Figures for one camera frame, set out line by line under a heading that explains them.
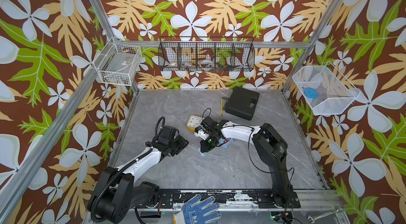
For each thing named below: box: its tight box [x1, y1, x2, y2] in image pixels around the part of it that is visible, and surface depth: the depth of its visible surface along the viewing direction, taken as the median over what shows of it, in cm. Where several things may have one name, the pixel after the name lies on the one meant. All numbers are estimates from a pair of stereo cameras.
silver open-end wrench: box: [307, 207, 344, 224], surface depth 72 cm
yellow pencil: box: [220, 98, 224, 115], surface depth 113 cm
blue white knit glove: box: [172, 194, 221, 224], surface depth 72 cm
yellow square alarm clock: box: [186, 114, 206, 133], surface depth 101 cm
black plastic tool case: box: [222, 86, 260, 121], surface depth 109 cm
